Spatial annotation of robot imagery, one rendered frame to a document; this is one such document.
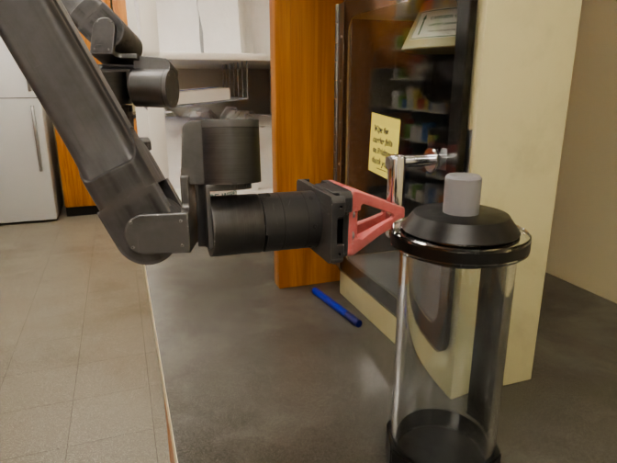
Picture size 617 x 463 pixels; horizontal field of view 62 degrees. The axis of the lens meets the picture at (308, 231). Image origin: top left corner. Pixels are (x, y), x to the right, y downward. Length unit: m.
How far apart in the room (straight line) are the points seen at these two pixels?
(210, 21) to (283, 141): 0.98
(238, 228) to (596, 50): 0.72
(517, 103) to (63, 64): 0.42
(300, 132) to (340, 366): 0.37
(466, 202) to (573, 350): 0.41
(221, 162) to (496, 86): 0.27
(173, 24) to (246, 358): 1.35
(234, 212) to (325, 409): 0.24
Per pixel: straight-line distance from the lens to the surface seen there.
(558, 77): 0.59
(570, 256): 1.06
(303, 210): 0.49
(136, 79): 0.83
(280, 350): 0.70
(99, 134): 0.49
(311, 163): 0.85
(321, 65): 0.85
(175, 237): 0.47
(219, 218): 0.47
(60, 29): 0.51
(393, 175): 0.54
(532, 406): 0.64
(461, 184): 0.41
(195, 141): 0.48
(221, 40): 1.75
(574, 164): 1.03
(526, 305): 0.63
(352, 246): 0.51
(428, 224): 0.40
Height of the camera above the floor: 1.28
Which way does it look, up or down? 16 degrees down
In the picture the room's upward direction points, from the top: straight up
